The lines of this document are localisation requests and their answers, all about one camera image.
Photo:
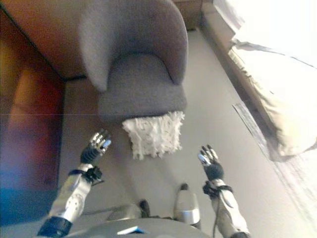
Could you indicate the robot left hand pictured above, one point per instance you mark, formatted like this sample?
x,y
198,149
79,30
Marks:
x,y
91,151

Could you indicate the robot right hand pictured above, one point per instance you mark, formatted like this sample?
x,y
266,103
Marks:
x,y
213,168

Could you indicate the white fringed cushion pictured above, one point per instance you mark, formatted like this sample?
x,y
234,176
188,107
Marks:
x,y
156,136

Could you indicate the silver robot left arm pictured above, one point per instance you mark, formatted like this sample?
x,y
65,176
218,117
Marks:
x,y
71,198

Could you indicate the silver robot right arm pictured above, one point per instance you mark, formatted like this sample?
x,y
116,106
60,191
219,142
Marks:
x,y
230,210

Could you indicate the silver robot right leg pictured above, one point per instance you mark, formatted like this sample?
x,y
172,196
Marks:
x,y
185,205

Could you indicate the silver robot leg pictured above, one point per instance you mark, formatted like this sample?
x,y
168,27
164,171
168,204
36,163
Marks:
x,y
185,205
128,212

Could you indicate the silver robot left leg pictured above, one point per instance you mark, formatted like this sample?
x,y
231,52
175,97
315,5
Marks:
x,y
128,212

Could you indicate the brown wooden cabinet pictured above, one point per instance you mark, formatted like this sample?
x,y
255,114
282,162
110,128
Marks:
x,y
27,111

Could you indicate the grey robot torso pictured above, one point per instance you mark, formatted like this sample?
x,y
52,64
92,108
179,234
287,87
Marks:
x,y
153,228

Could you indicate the cream duvet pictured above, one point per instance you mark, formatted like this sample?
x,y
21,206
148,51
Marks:
x,y
289,104

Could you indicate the grey fabric armchair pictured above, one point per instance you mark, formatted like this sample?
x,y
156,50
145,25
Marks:
x,y
138,49

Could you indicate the wooden nightstand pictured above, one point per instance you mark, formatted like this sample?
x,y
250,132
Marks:
x,y
190,15

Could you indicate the white bed mattress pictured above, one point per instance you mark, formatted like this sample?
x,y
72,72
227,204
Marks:
x,y
277,24

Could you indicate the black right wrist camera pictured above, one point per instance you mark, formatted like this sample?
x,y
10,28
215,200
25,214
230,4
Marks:
x,y
210,189

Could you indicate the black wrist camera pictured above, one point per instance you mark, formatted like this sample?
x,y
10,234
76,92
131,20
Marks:
x,y
94,174
210,189

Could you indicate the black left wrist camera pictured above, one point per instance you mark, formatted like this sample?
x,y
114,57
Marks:
x,y
94,174

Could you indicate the beige upholstered bed frame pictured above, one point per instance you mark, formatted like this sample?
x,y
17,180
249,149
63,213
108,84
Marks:
x,y
218,42

